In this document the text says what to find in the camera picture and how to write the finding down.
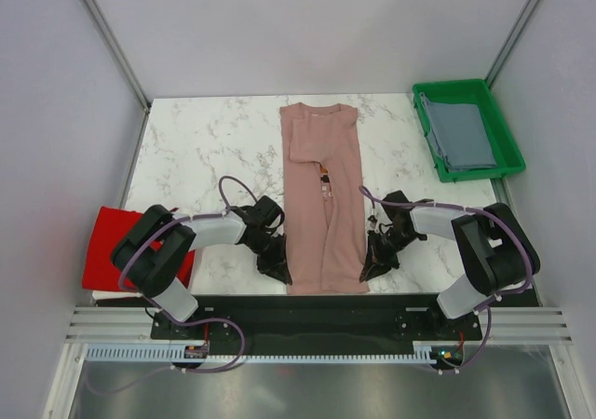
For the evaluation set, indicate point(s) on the red folded t shirt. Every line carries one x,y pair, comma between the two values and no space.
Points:
140,252

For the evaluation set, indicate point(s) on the aluminium front rail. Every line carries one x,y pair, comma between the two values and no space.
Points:
510,326

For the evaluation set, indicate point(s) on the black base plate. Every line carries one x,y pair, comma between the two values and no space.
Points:
328,324

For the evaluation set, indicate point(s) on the green plastic bin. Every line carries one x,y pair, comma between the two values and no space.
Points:
506,152

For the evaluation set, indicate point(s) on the light blue cable duct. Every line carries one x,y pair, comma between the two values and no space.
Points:
178,353

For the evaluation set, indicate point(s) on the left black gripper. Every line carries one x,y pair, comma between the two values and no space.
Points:
276,266

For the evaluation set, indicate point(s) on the aluminium corner post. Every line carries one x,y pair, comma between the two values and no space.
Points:
117,53
513,38

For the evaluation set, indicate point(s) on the left aluminium corner post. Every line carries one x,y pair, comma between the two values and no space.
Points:
117,53

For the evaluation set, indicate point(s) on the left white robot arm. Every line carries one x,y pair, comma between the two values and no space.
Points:
237,225

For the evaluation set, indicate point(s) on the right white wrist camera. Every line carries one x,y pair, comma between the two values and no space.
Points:
372,222

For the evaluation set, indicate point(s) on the right aluminium corner post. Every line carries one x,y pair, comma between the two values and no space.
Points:
513,38

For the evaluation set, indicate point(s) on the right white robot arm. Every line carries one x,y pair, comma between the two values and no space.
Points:
497,256

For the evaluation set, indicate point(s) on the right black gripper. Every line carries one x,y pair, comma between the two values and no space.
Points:
377,262

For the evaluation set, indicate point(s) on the pink t shirt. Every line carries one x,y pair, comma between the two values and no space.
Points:
325,218

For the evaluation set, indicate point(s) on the grey blue folded shirt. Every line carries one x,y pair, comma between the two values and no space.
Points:
457,135

